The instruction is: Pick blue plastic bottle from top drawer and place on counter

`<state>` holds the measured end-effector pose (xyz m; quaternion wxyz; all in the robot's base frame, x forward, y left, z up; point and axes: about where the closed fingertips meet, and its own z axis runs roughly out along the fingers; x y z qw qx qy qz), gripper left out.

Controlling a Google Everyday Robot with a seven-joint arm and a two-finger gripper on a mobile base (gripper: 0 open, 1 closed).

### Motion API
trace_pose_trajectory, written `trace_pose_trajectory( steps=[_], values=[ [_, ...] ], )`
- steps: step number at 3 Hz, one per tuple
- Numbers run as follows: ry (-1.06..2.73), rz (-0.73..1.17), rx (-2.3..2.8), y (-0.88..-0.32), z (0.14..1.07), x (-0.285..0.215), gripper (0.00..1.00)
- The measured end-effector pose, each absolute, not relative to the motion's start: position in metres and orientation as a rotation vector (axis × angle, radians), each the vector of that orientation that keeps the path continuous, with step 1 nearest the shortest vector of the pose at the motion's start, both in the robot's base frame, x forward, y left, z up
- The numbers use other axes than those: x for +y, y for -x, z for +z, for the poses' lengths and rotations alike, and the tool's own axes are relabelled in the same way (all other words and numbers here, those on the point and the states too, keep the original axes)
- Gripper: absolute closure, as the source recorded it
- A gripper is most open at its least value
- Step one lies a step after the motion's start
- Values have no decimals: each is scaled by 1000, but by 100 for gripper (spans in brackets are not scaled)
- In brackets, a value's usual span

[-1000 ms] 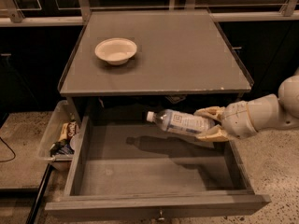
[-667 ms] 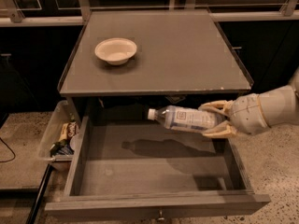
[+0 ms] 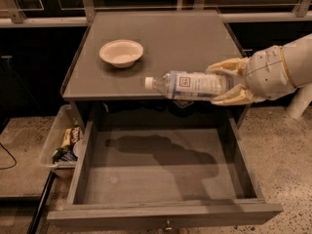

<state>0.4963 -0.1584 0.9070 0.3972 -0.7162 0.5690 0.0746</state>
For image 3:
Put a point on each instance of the snack bag in bin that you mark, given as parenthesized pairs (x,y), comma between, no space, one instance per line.
(71,136)

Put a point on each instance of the blue plastic water bottle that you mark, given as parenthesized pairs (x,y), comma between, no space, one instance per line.
(192,86)

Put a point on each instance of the metal railing frame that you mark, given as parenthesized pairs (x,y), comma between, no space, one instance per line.
(78,12)

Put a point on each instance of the open grey top drawer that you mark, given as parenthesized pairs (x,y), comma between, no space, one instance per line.
(162,178)

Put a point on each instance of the dark snack packet in bin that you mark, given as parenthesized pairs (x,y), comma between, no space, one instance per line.
(64,154)

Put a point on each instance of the clear plastic storage bin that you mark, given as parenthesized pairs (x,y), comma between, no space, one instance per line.
(64,120)

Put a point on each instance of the white paper bowl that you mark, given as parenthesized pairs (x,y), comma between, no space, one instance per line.
(121,53)

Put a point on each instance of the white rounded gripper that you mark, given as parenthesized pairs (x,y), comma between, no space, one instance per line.
(267,73)

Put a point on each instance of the grey cabinet with counter top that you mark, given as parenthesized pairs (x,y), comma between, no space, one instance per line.
(171,40)

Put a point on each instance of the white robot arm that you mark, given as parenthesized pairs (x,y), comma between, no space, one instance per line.
(298,59)

